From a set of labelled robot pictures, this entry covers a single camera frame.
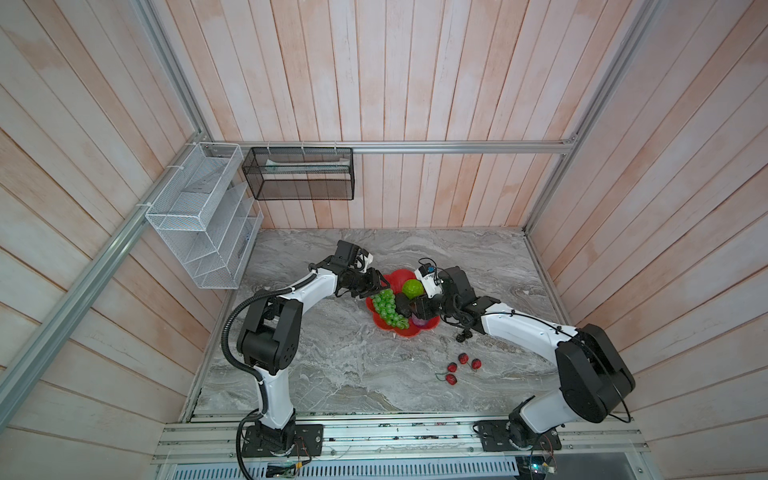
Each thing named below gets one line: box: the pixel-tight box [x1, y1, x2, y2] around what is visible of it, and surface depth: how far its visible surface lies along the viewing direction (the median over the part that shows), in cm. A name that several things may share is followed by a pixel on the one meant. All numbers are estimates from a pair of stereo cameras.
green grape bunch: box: [372, 289, 409, 330], surface depth 94 cm
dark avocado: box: [395, 292, 412, 317], surface depth 95 cm
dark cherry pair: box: [456, 328, 473, 343], surface depth 92 cm
